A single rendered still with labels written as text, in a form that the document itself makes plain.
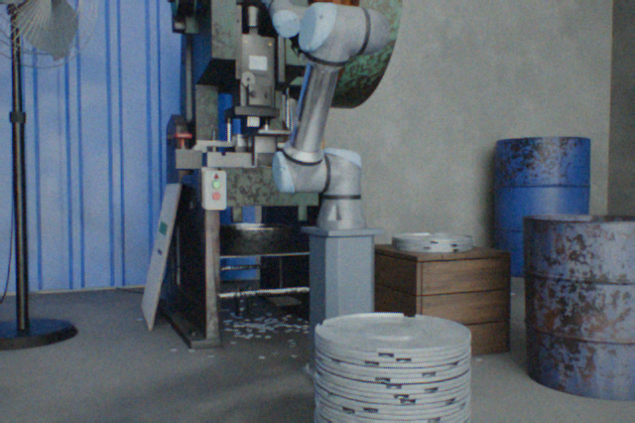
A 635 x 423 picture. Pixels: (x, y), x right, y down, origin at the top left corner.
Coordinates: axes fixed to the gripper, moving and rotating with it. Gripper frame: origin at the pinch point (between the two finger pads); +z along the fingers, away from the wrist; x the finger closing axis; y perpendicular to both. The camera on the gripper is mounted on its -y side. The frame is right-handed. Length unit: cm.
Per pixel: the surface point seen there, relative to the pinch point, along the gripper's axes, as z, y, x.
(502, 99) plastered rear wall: 226, -139, 0
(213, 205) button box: 2, 56, -34
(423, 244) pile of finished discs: 46, 54, 26
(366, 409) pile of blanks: -43, 125, 56
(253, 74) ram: 7.8, -5.5, -37.1
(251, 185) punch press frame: 16, 40, -32
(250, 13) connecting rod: -2.3, -28.3, -37.5
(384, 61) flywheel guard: 28.4, -17.4, 9.1
